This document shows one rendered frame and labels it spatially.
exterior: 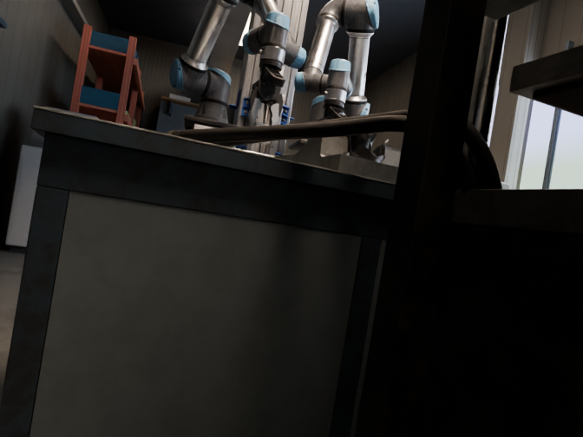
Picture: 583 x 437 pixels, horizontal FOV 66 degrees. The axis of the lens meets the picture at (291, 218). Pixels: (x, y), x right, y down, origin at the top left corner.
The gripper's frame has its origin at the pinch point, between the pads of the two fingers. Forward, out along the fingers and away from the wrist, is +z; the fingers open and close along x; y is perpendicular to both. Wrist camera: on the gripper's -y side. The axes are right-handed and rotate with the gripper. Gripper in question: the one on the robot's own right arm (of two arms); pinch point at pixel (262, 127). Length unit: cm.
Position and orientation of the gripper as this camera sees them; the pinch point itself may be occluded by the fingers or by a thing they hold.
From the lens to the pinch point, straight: 140.3
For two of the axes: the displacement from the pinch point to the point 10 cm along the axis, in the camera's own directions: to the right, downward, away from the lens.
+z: -1.6, 9.9, 0.0
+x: -9.2, -1.5, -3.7
